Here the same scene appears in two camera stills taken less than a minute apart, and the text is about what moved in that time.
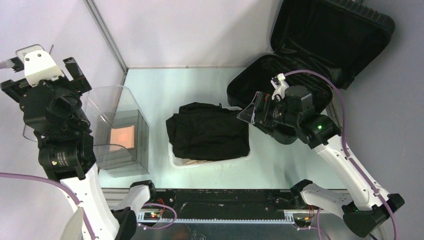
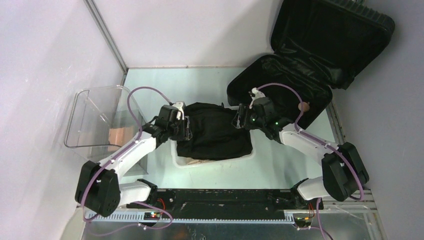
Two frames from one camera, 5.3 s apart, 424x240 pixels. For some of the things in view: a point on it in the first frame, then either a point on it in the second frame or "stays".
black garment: (205, 132) stays
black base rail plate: (227, 202) stays
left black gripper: (82, 83) -> (185, 134)
